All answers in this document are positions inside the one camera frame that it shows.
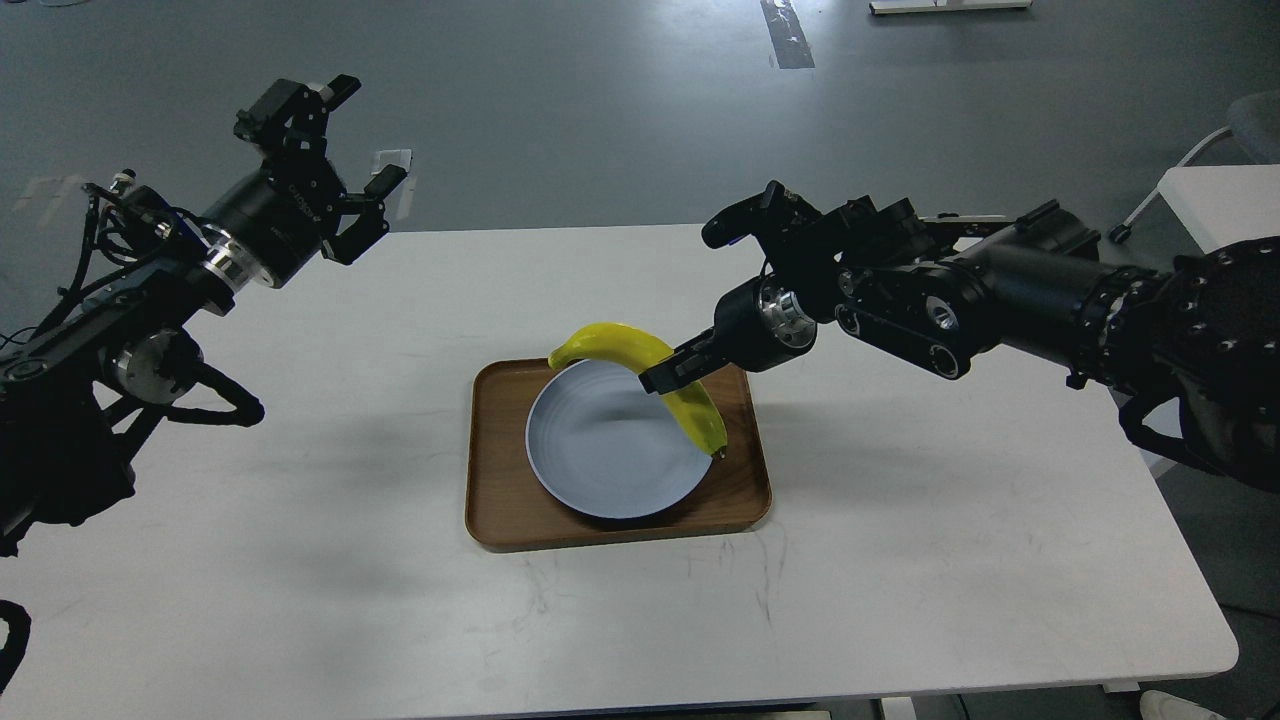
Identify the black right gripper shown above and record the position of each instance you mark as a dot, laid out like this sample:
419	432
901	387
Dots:
756	327

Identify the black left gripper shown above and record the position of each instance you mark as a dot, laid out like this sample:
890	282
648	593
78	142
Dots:
284	214

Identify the yellow banana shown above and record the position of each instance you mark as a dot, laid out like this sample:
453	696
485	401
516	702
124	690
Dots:
692	407

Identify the light blue plate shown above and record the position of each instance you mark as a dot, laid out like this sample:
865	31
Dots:
601	445

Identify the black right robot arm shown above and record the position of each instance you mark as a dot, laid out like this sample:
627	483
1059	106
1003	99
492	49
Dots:
1194	350

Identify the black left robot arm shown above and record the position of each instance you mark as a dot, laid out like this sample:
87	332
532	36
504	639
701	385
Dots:
113	360

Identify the brown wooden tray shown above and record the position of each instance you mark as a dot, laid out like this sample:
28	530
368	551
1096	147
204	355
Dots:
507	509

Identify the white furniture base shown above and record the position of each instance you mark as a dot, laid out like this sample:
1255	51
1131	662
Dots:
906	7

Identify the white side table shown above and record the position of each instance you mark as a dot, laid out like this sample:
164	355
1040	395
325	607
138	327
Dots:
1220	206

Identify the white shoe tip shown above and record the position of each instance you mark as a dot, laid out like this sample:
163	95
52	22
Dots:
1160	705

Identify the grey office chair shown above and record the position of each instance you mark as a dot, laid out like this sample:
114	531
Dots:
1253	122

